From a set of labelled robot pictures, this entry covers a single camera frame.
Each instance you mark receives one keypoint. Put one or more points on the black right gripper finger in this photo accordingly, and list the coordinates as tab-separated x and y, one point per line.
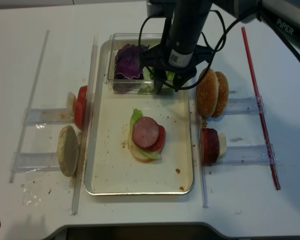
177	82

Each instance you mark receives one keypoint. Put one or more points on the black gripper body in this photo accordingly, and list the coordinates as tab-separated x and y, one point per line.
159	62

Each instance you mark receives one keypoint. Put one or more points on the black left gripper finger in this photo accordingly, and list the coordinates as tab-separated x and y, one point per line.
159	77

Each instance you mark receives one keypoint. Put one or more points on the pink meat slice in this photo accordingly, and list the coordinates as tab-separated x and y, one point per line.
145	132

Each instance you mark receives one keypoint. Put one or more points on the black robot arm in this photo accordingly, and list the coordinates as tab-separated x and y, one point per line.
185	19

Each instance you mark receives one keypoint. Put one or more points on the green lettuce in box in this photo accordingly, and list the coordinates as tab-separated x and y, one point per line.
148	76

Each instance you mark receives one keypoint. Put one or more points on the tomato slice on bun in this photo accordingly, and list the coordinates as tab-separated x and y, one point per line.
160	142

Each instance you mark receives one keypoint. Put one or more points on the stack of meat slices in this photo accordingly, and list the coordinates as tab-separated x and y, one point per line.
210	147

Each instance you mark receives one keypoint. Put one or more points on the lettuce leaf on bun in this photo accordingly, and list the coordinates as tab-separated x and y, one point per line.
137	114

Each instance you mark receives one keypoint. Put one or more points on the tomato slices stack left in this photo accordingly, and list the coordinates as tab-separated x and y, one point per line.
80	107

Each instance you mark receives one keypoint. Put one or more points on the purple cabbage leaf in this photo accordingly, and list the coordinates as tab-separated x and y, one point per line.
126	62

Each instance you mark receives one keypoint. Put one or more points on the sesame bun top front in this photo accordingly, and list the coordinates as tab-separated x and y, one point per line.
207	93

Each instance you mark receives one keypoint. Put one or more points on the sesame bun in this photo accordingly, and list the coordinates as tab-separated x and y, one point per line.
223	94
207	93

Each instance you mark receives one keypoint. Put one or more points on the clear plastic vegetable box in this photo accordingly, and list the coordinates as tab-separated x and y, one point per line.
119	40

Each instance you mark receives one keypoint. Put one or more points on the sesame bun top rear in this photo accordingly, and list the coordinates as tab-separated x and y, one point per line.
223	94

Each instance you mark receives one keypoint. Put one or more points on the metal serving tray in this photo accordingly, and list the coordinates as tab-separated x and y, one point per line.
111	170

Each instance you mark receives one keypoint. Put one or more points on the bottom bun on tray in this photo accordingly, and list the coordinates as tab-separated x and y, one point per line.
140	154

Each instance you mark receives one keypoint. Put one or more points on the white pusher block left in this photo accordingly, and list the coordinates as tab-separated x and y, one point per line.
71	103

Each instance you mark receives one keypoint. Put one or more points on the clear divider left of tray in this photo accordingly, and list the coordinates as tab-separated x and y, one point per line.
85	129

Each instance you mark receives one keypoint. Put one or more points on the bun bottom standing left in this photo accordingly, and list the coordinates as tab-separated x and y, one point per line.
67	151

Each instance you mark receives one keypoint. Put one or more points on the clear strip far left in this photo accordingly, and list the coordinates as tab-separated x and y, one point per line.
30	105

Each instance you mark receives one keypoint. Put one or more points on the red plastic strip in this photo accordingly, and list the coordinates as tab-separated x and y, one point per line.
269	147

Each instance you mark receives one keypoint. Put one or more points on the white pusher block lower rail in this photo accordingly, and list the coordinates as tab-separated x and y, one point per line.
222	145

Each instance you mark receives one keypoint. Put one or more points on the clear rail right lower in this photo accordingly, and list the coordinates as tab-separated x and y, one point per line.
261	155

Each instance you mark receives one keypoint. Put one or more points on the clear rail left upper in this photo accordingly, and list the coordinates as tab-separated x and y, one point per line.
55	116

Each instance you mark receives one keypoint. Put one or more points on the clear rail left lower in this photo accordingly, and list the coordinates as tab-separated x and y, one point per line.
26	162

